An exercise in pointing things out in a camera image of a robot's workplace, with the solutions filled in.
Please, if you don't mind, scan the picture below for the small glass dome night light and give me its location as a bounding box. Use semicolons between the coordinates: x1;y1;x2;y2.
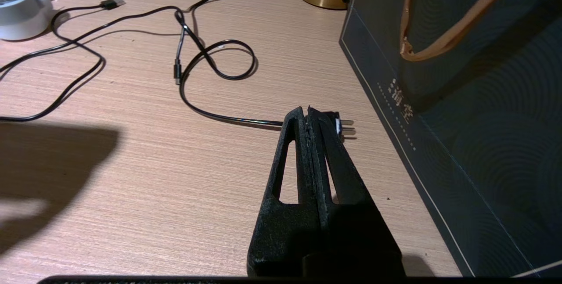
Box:
0;0;54;41

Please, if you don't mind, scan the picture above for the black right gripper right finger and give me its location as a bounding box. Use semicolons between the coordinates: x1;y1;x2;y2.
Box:
307;107;405;277

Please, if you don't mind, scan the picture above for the black USB cable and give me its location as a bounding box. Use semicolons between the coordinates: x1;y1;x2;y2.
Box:
0;0;187;122

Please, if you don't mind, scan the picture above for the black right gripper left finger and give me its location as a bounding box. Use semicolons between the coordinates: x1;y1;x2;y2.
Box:
247;107;328;277

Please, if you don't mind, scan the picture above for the black lamp power cord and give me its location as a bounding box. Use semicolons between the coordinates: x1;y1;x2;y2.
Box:
177;0;355;137

